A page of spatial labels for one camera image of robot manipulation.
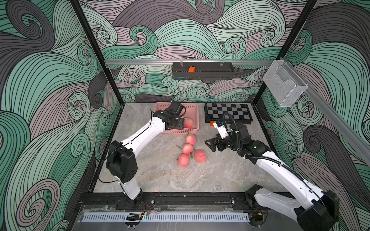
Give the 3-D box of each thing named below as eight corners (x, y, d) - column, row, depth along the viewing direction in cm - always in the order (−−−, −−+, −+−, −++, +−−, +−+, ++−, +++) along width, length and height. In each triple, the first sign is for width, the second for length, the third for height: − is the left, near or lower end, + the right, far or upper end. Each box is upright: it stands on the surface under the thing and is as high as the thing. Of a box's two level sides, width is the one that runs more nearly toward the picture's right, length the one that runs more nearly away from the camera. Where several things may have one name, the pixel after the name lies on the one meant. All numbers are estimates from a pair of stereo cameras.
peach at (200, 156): (195, 163, 88) (196, 159, 83) (195, 154, 92) (195, 150, 87) (205, 163, 88) (206, 159, 83) (204, 154, 92) (205, 150, 87)
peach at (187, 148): (180, 151, 94) (180, 147, 90) (187, 145, 96) (187, 141, 93) (187, 157, 91) (187, 153, 87) (193, 151, 94) (194, 147, 90)
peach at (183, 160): (178, 168, 87) (177, 164, 82) (178, 158, 91) (178, 153, 86) (189, 168, 87) (189, 164, 82) (188, 158, 91) (189, 153, 86)
